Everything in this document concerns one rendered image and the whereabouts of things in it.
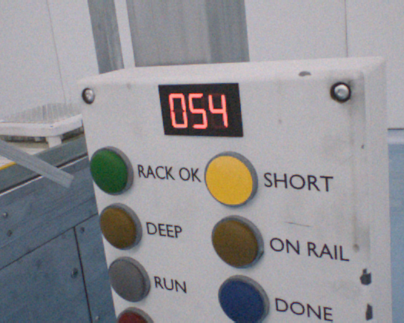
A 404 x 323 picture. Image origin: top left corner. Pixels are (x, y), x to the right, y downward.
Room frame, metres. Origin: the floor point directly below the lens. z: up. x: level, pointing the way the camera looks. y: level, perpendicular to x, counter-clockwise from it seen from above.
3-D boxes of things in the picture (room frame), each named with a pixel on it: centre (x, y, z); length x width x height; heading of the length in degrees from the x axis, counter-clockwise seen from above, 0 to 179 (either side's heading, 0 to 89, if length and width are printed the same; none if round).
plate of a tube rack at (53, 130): (1.37, 0.34, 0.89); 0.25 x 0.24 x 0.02; 58
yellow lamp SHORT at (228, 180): (0.29, -0.01, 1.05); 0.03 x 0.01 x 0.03; 58
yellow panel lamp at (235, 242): (0.29, -0.01, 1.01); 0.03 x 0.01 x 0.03; 58
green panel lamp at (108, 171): (0.33, 0.05, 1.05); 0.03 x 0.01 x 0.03; 58
